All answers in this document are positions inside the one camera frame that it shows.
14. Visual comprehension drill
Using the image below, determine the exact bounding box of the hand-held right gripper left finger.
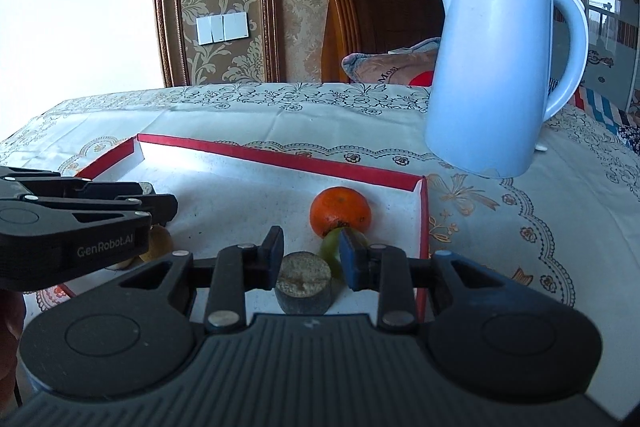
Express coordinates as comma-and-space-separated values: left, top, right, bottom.
107, 226, 285, 334

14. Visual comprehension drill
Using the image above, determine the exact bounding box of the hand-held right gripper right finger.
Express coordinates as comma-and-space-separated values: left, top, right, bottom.
339, 228, 511, 333

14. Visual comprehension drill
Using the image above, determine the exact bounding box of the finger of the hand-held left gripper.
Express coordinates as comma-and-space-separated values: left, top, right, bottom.
75, 178, 179, 228

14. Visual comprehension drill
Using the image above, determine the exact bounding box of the orange tangerine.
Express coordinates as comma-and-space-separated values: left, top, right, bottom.
309, 187, 373, 238

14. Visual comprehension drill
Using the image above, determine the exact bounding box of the shallow red cardboard box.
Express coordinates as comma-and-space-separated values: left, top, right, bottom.
57, 133, 430, 323

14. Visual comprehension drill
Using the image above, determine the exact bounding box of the person's left hand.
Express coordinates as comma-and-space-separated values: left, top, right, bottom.
0, 291, 26, 408

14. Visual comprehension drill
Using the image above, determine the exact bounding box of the green tangerine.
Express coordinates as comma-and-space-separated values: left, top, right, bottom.
320, 229, 347, 280

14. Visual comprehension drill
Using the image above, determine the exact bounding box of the embroidered white tablecloth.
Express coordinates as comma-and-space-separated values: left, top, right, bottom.
0, 82, 640, 408

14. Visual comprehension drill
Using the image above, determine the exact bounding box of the patterned pillow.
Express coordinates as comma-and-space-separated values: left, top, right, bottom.
341, 38, 442, 86

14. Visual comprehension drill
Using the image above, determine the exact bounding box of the light blue electric kettle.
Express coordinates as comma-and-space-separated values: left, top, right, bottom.
424, 0, 590, 180

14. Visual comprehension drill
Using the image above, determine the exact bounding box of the striped colourful blanket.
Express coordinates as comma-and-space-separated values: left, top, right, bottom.
547, 77, 640, 144

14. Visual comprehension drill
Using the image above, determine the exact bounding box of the white wall light switch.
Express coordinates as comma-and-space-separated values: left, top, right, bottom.
196, 11, 250, 46

